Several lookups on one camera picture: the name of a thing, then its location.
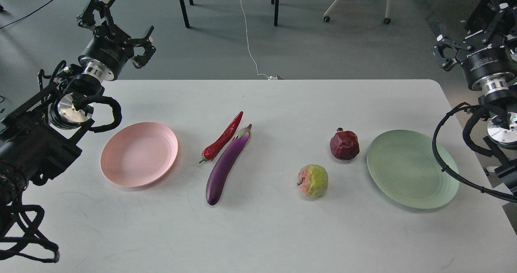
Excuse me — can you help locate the black equipment case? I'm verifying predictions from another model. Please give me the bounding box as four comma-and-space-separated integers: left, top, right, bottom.
464, 0, 517, 33

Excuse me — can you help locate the purple eggplant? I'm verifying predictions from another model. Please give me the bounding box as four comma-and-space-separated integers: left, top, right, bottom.
205, 124, 252, 206

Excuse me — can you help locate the white cable on floor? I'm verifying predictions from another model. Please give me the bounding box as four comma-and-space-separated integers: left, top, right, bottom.
232, 0, 278, 80

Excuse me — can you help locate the green pink custard apple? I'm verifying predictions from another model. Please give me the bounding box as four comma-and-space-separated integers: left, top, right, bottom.
297, 164, 328, 199

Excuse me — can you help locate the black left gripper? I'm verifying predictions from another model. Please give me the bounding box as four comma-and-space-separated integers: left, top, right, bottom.
77, 0, 157, 81

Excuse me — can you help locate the dark red pomegranate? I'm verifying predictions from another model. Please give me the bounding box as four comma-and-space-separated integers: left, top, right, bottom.
329, 127, 360, 161

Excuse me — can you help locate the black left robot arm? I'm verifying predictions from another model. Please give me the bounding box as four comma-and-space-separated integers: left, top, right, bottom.
0, 0, 156, 263

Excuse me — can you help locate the red chili pepper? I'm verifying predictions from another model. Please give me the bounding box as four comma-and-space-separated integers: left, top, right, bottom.
199, 111, 244, 163

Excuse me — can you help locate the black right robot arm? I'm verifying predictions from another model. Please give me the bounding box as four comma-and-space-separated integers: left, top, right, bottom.
432, 0, 517, 203

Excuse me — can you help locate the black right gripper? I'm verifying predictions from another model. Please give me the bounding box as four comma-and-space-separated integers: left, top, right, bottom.
432, 0, 517, 91

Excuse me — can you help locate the green plate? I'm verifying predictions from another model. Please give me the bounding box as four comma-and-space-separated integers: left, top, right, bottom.
367, 130, 460, 209

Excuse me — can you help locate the pink plate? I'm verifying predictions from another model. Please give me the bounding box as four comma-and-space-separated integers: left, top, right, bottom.
100, 122, 179, 188

